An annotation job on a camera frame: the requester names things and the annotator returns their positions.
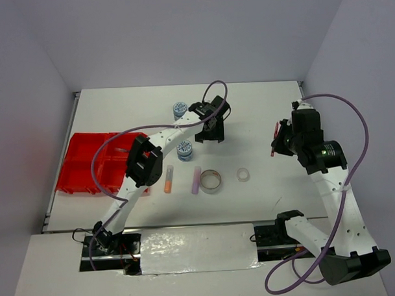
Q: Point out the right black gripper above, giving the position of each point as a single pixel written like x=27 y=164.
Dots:
x=278 y=144

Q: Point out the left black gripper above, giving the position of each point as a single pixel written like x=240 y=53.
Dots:
x=218 y=134

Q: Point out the red gel pen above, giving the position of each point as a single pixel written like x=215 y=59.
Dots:
x=275 y=143

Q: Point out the blue gel pen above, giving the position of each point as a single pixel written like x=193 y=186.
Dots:
x=117 y=149

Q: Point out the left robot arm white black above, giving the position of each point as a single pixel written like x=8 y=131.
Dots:
x=144 y=164

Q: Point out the near blue white putty jar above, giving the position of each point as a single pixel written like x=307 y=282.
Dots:
x=184 y=151

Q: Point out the blue white putty jar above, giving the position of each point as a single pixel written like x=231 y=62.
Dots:
x=184 y=151
x=179 y=109

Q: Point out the far blue white putty jar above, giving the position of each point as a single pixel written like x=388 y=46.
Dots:
x=179 y=109

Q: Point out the large clear tape roll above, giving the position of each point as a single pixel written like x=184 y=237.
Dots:
x=210 y=181

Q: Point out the small clear tape roll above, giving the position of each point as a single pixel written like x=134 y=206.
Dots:
x=243 y=175

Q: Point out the purple glue stick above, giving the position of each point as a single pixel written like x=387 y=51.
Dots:
x=196 y=180

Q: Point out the orange glue stick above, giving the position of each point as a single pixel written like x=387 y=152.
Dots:
x=168 y=179

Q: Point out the red compartment storage bin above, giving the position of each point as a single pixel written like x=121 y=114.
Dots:
x=110 y=166

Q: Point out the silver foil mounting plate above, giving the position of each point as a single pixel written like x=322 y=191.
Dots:
x=198 y=249

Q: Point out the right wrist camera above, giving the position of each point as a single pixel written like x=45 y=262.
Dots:
x=299 y=104

